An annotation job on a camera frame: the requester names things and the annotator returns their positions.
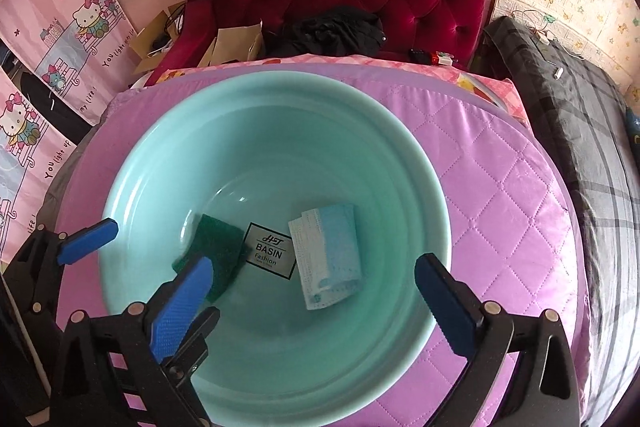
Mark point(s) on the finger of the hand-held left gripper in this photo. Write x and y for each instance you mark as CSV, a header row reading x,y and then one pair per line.
x,y
87,239
197,339

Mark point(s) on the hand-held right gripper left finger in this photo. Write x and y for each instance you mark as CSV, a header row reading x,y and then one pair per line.
x,y
182,307

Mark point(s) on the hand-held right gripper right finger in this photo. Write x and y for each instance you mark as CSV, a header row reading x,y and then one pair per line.
x,y
445,307

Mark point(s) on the green scouring pad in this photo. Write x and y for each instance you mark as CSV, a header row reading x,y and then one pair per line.
x,y
220,242

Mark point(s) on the blue face mask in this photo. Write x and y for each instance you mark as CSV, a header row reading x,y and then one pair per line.
x,y
325,252

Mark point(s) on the teal plastic basin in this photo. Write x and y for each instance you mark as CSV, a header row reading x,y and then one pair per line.
x,y
250,147

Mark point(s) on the grey cloth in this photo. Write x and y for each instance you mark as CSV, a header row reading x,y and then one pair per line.
x,y
65,177

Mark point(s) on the purple quilted mat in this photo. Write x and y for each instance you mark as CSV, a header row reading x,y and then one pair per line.
x,y
500,217

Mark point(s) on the open cardboard box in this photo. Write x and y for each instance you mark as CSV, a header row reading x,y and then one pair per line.
x,y
150,39

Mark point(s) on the pink printed blanket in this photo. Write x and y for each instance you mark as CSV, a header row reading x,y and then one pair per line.
x,y
475,84

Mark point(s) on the brown cardboard piece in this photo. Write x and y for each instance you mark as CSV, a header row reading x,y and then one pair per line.
x,y
232,44

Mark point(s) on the red cigarette pack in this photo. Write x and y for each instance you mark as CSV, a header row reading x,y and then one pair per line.
x,y
440,58

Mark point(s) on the small black object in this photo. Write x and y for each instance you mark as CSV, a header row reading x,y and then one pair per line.
x,y
418,55

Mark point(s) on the white charger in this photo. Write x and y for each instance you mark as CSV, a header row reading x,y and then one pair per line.
x,y
555,72

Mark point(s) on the blue star-print pillow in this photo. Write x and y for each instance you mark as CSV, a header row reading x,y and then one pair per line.
x,y
634,124

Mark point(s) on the black clothing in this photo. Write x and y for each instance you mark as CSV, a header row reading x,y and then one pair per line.
x,y
330,32

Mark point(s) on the pink cartoon cat wall hanging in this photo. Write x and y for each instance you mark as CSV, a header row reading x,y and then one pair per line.
x,y
55,7
20,167

